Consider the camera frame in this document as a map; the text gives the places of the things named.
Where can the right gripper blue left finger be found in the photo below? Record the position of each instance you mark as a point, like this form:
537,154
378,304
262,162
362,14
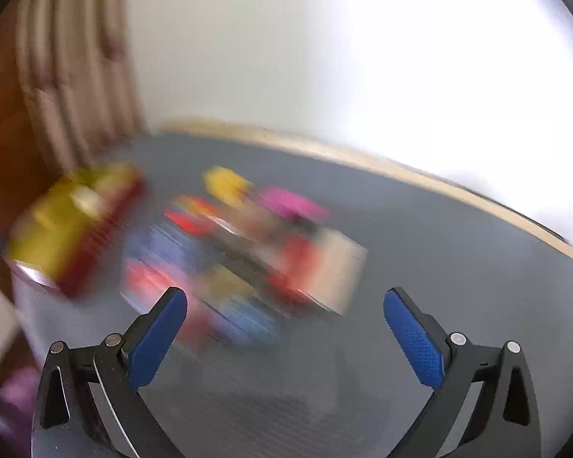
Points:
66,420

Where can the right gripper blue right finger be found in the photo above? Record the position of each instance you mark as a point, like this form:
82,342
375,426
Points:
505,420

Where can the red blue toothpaste box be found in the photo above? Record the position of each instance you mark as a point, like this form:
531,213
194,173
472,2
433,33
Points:
193,247

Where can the yellow toy block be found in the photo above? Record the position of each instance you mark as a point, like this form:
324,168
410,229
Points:
226,186

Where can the pink rectangular block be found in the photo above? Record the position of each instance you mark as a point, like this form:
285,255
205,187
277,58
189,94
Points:
287,204

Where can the red gold metal tin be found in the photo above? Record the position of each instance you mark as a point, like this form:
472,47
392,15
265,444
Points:
57,244

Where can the grey honeycomb table mat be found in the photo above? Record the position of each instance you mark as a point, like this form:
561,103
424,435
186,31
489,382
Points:
339,385

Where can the brown wooden door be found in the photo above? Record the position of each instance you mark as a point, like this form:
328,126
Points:
23,171

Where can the beige patterned curtain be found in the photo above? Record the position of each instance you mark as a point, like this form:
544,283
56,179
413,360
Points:
76,77

